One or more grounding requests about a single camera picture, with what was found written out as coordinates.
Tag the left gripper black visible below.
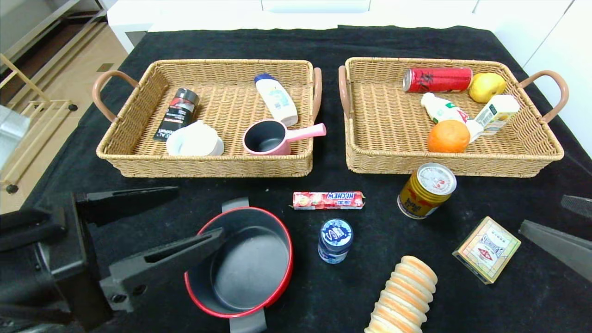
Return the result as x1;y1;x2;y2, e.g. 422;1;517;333
0;186;228;333

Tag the wicker basket with brown handles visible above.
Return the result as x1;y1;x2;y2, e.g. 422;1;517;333
92;59;323;179
338;57;569;179

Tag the white bottle blue cap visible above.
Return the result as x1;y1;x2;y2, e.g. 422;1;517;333
254;73;299;127

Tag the red black cooking pot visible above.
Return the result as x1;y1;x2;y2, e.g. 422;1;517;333
184;197;294;333

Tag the playing card box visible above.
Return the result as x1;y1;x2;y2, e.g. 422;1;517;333
452;216;522;284

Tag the white yogurt drink bottle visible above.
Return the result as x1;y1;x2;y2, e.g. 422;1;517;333
420;92;484;143

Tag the pink saucepan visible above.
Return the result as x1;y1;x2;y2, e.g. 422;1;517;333
243;119;327;156

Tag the black red cleanser tube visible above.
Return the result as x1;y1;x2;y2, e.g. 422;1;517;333
153;88;200;142

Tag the black tablecloth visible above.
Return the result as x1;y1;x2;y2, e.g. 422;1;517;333
21;25;592;333

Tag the white bowl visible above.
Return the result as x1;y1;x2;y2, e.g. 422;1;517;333
166;120;225;157

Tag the gold Red Bull can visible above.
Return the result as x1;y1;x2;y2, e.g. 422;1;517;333
397;162;457;220

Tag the orange fruit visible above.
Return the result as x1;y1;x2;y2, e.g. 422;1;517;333
427;120;471;154

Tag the white green juice carton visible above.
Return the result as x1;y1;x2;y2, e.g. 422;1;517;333
474;94;521;136

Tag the sandwich biscuits roll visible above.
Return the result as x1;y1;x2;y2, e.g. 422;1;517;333
364;255;438;333

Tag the grey metal shelf unit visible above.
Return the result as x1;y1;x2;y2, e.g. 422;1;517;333
0;0;108;93

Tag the light wooden rack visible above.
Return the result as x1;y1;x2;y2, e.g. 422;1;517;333
0;52;78;195

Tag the Hi-Chew candy stick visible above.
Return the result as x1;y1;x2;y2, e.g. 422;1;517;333
292;191;366;211

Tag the red soda can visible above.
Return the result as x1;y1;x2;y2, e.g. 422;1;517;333
403;67;474;93

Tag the yellow pear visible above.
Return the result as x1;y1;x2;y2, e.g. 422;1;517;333
469;72;507;104

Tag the blue chewing gum bottle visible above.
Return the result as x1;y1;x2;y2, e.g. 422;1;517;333
317;218;354;265

